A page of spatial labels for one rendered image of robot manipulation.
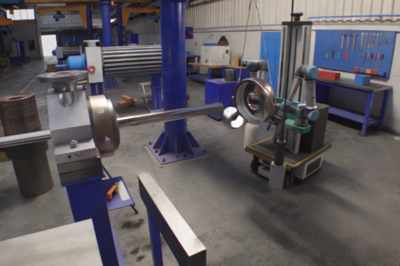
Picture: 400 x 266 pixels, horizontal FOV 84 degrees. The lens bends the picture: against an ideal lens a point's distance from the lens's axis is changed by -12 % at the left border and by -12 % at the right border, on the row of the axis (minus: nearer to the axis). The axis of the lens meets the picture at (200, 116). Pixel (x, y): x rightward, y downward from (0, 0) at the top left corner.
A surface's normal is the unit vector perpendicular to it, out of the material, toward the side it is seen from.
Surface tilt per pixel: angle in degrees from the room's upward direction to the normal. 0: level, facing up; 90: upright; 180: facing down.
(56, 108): 45
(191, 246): 0
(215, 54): 90
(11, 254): 0
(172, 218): 0
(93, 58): 90
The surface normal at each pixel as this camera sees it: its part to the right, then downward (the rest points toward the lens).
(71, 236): 0.00, -0.95
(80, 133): 0.48, 0.26
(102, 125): 0.46, -0.07
